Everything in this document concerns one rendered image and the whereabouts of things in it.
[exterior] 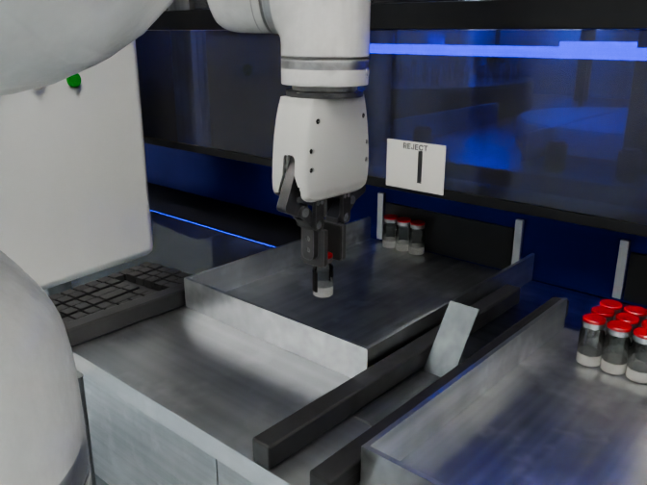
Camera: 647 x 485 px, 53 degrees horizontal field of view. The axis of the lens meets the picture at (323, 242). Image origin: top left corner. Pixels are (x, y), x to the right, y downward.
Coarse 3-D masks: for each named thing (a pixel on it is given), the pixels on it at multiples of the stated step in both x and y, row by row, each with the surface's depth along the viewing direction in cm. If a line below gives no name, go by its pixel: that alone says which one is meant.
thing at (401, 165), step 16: (400, 144) 80; (416, 144) 79; (432, 144) 77; (400, 160) 81; (416, 160) 79; (432, 160) 78; (400, 176) 82; (416, 176) 80; (432, 176) 78; (432, 192) 79
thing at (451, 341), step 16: (448, 320) 60; (464, 320) 59; (448, 336) 59; (464, 336) 59; (432, 352) 60; (448, 352) 59; (432, 368) 59; (448, 368) 58; (416, 384) 57; (384, 400) 55; (400, 400) 55; (368, 416) 52; (384, 416) 52
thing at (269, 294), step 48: (192, 288) 72; (240, 288) 79; (288, 288) 79; (336, 288) 79; (384, 288) 79; (432, 288) 79; (480, 288) 71; (288, 336) 63; (336, 336) 59; (384, 336) 59
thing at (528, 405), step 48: (528, 336) 61; (576, 336) 66; (480, 384) 55; (528, 384) 57; (576, 384) 57; (624, 384) 57; (384, 432) 45; (432, 432) 50; (480, 432) 50; (528, 432) 50; (576, 432) 50; (624, 432) 50; (384, 480) 43; (432, 480) 40; (480, 480) 45; (528, 480) 45; (576, 480) 45; (624, 480) 45
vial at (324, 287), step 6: (330, 264) 68; (318, 270) 67; (324, 270) 67; (330, 270) 68; (318, 276) 68; (324, 276) 67; (330, 276) 68; (318, 282) 68; (324, 282) 68; (330, 282) 68; (318, 288) 68; (324, 288) 68; (330, 288) 68; (318, 294) 68; (324, 294) 68; (330, 294) 68
